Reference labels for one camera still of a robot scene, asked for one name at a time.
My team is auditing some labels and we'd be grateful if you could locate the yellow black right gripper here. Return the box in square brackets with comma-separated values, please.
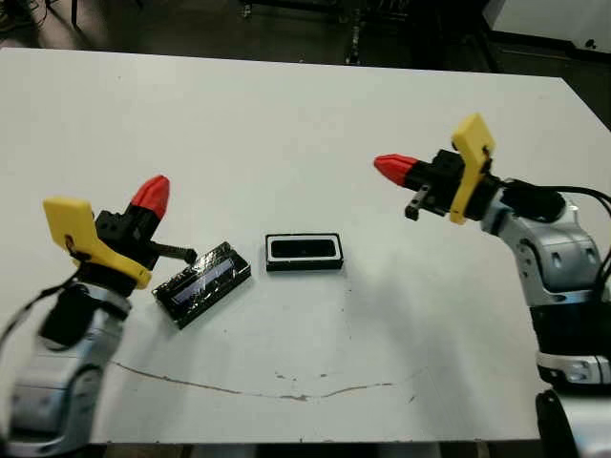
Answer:
[373, 113, 496, 225]

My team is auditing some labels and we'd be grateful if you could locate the black box lid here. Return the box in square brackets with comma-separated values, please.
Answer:
[151, 240, 253, 331]

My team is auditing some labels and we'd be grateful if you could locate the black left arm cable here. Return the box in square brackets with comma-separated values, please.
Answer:
[0, 271, 80, 357]

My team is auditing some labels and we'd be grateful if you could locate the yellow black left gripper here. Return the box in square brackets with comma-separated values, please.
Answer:
[42, 176, 197, 291]

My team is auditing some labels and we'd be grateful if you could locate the metal stand post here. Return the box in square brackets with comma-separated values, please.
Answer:
[344, 11, 364, 67]

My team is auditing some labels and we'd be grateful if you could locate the white cabinet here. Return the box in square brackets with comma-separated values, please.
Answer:
[481, 0, 611, 54]

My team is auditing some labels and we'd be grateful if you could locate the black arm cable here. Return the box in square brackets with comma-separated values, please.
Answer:
[562, 185, 611, 300]
[0, 271, 80, 357]

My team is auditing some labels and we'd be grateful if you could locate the small black camera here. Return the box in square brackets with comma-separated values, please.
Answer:
[269, 239, 338, 260]

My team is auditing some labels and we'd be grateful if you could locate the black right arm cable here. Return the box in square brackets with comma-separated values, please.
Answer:
[562, 185, 611, 300]

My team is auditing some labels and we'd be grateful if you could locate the black box base white lining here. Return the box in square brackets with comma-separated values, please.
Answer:
[264, 232, 346, 274]

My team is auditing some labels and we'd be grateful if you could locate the black wheeled cart frame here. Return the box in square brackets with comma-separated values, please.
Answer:
[238, 0, 411, 25]

